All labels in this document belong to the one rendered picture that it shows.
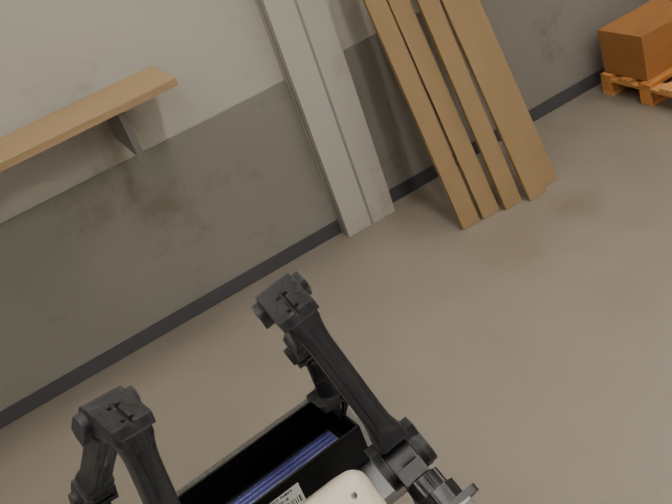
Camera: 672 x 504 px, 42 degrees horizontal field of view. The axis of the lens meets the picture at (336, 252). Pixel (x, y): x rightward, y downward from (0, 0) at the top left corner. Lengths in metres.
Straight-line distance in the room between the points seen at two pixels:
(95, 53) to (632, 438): 2.68
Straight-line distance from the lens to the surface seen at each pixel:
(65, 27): 4.01
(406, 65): 4.23
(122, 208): 4.21
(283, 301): 1.54
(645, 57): 5.10
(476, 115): 4.35
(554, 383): 3.37
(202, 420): 3.83
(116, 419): 1.46
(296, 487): 2.03
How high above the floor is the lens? 2.25
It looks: 30 degrees down
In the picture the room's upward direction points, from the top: 21 degrees counter-clockwise
